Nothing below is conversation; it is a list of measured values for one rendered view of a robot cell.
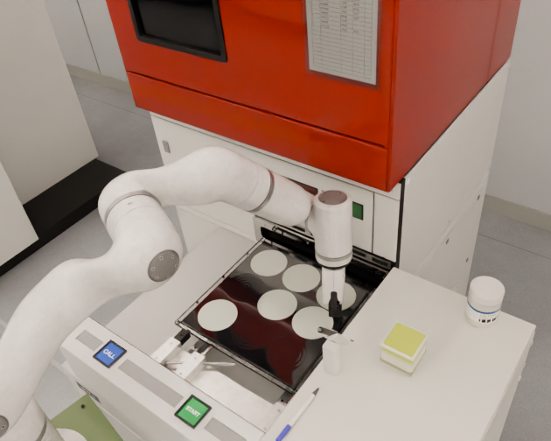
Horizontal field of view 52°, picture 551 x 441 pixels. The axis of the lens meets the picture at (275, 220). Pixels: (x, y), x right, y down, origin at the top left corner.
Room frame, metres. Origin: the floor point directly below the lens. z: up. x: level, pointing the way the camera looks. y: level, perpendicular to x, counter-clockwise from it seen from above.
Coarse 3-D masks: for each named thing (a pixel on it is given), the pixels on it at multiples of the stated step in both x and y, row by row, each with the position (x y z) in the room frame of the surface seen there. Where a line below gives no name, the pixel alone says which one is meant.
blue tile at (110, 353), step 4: (108, 344) 0.83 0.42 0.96; (112, 344) 0.83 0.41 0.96; (104, 348) 0.82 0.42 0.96; (108, 348) 0.82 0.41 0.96; (112, 348) 0.82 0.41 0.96; (116, 348) 0.81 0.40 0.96; (104, 352) 0.81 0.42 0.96; (108, 352) 0.81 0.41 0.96; (112, 352) 0.81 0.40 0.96; (116, 352) 0.80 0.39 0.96; (120, 352) 0.80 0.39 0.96; (96, 356) 0.80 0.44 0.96; (100, 356) 0.80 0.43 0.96; (104, 356) 0.80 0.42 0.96; (108, 356) 0.79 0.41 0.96; (112, 356) 0.79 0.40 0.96; (116, 356) 0.79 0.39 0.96; (104, 360) 0.78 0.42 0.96; (108, 360) 0.78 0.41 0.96; (112, 360) 0.78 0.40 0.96; (108, 364) 0.77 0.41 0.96
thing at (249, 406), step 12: (180, 360) 0.82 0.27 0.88; (204, 372) 0.78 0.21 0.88; (216, 372) 0.78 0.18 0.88; (192, 384) 0.75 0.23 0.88; (204, 384) 0.75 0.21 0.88; (216, 384) 0.74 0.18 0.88; (228, 384) 0.74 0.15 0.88; (216, 396) 0.71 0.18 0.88; (228, 396) 0.71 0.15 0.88; (240, 396) 0.71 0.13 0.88; (252, 396) 0.70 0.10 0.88; (228, 408) 0.68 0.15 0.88; (240, 408) 0.68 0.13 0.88; (252, 408) 0.67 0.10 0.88; (264, 408) 0.67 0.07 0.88; (252, 420) 0.64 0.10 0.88
